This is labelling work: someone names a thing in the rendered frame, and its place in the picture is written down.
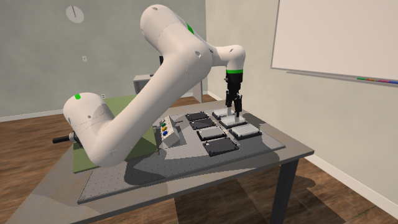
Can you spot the white button panel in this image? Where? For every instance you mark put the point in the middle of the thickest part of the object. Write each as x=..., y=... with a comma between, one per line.
x=170, y=137

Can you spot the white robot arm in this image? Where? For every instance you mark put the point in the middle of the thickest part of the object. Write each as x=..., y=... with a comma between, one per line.
x=188, y=59

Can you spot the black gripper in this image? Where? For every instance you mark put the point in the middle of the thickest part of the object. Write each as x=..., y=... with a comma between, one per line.
x=233, y=95

